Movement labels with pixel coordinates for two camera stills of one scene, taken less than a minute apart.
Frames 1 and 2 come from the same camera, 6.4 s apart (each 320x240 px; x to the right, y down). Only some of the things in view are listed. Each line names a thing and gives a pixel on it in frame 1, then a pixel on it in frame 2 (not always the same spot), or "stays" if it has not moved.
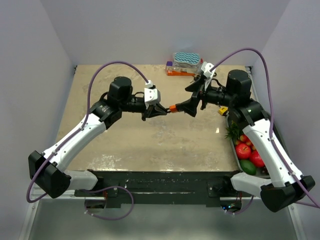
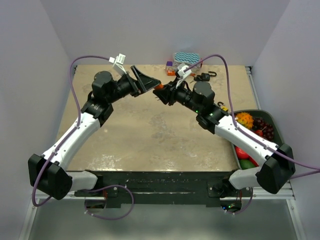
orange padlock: x=173 y=108 → x=160 y=86
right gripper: x=190 y=106 → x=167 y=94
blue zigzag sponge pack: x=186 y=59 stays
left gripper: x=148 y=113 → x=146 y=83
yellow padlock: x=222 y=109 stays
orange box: x=171 y=71 stays
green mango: x=248 y=167 stays
